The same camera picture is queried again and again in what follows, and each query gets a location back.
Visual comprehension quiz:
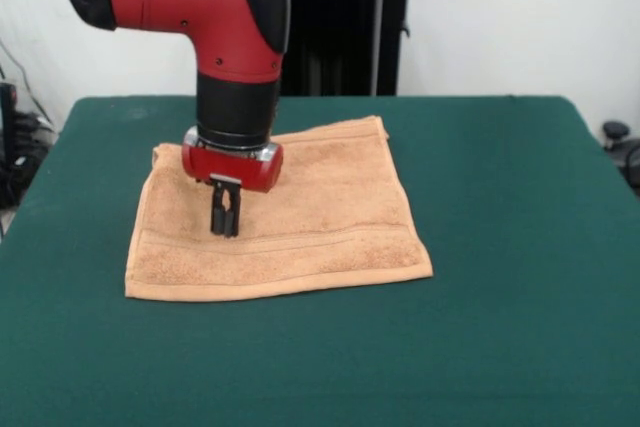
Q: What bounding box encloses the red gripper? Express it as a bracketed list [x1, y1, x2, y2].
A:
[180, 126, 285, 239]

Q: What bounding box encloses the tan terry towel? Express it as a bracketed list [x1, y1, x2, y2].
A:
[123, 115, 434, 303]

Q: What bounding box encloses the dark green table cloth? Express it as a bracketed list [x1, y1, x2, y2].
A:
[0, 94, 640, 427]

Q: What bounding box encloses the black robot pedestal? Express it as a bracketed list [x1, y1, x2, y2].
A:
[277, 0, 432, 97]

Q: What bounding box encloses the grey wall cable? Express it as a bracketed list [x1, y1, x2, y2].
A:
[0, 39, 54, 128]

